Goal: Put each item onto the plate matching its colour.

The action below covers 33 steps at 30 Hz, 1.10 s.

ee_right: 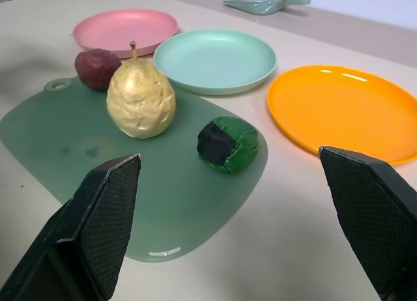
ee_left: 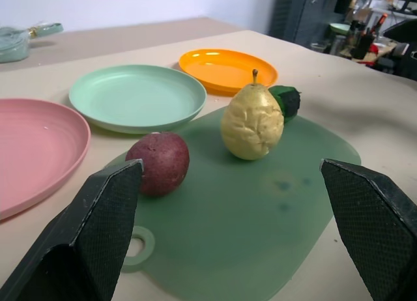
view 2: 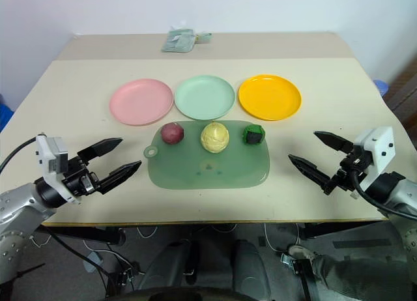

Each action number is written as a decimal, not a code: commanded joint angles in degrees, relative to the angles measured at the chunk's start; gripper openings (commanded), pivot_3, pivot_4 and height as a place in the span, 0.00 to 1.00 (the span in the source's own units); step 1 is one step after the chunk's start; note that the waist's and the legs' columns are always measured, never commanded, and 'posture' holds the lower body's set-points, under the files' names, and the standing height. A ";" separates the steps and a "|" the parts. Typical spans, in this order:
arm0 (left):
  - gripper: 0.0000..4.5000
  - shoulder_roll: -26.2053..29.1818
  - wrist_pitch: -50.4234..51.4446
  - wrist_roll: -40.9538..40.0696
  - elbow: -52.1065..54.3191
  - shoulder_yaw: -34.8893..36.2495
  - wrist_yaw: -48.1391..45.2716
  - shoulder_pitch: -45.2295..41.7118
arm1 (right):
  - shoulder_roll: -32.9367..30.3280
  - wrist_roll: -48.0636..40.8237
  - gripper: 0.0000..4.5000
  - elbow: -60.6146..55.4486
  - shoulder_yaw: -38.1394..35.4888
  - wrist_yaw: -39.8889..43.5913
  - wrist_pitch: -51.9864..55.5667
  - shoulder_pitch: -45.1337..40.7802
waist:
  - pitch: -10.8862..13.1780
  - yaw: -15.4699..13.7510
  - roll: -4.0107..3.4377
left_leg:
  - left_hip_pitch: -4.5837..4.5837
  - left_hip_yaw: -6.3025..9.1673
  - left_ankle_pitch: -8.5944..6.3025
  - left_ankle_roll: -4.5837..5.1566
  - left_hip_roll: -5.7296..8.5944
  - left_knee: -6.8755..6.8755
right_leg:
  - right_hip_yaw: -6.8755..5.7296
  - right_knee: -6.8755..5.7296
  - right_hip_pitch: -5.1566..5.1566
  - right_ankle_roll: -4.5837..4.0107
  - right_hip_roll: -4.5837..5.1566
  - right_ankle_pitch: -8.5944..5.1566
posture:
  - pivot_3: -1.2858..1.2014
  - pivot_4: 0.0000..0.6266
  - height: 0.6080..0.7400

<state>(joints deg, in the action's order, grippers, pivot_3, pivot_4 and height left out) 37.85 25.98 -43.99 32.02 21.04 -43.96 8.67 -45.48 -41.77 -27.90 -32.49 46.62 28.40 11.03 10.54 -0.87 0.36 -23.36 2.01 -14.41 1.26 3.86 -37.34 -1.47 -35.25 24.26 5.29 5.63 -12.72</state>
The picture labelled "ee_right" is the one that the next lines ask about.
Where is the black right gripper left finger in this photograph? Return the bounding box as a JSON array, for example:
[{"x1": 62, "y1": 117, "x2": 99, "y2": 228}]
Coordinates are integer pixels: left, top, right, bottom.
[{"x1": 0, "y1": 153, "x2": 143, "y2": 301}]

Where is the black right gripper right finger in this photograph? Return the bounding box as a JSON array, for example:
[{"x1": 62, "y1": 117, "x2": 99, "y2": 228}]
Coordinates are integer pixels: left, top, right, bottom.
[{"x1": 318, "y1": 146, "x2": 417, "y2": 301}]

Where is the orange plate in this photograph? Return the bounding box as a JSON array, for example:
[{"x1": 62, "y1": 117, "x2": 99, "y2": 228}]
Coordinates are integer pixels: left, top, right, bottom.
[{"x1": 266, "y1": 64, "x2": 417, "y2": 167}]

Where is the dark red fruit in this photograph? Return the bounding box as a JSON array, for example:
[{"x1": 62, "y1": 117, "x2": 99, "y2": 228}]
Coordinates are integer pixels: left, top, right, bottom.
[{"x1": 74, "y1": 48, "x2": 122, "y2": 92}]

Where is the pink plate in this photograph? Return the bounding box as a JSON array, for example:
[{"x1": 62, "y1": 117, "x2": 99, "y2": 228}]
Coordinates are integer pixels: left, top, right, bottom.
[{"x1": 72, "y1": 8, "x2": 179, "y2": 59}]

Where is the mint green plate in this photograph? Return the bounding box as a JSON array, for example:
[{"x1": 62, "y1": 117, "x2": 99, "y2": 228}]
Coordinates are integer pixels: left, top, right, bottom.
[{"x1": 153, "y1": 29, "x2": 278, "y2": 96}]

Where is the green cutting board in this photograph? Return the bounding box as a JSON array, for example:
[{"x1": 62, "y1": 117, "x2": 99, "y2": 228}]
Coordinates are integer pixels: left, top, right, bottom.
[{"x1": 0, "y1": 75, "x2": 270, "y2": 264}]

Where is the yellow pear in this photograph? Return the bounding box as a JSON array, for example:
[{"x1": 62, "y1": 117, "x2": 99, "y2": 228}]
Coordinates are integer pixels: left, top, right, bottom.
[{"x1": 106, "y1": 40, "x2": 177, "y2": 139}]

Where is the green and black ball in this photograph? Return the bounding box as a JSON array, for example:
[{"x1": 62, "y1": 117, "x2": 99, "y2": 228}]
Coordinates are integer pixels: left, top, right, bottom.
[{"x1": 197, "y1": 115, "x2": 260, "y2": 175}]

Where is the green plastic bag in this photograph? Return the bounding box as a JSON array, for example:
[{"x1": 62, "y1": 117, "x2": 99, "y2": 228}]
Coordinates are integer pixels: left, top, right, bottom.
[{"x1": 223, "y1": 0, "x2": 312, "y2": 16}]

